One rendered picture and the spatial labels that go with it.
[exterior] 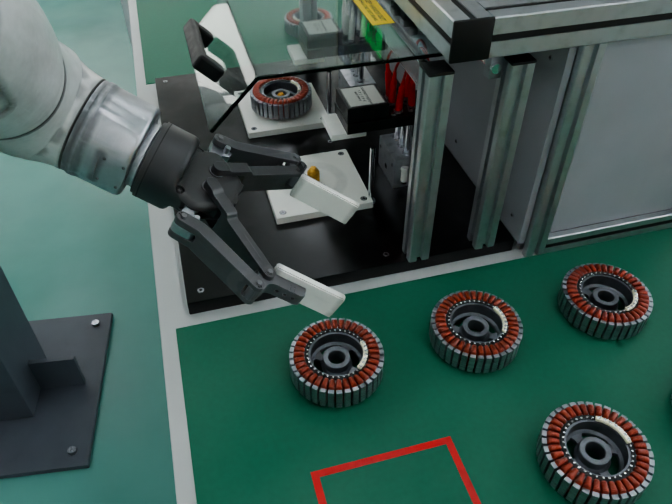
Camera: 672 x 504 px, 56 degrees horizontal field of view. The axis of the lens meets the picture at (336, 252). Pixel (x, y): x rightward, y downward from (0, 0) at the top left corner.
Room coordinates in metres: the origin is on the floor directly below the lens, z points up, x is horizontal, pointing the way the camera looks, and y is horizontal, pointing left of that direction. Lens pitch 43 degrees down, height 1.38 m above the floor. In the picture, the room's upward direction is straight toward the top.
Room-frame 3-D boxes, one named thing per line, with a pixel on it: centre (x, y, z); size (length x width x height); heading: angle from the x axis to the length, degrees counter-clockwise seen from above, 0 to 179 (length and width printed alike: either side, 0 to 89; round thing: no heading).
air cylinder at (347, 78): (1.08, -0.04, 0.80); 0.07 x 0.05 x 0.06; 16
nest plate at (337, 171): (0.81, 0.04, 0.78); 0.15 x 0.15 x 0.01; 16
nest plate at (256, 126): (1.04, 0.10, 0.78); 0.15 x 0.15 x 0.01; 16
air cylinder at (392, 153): (0.85, -0.10, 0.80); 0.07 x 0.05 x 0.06; 16
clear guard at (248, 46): (0.75, 0.01, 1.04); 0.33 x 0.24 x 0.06; 106
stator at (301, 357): (0.46, 0.00, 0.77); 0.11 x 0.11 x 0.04
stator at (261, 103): (1.04, 0.10, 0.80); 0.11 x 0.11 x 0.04
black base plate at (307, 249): (0.93, 0.05, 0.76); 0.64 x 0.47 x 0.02; 16
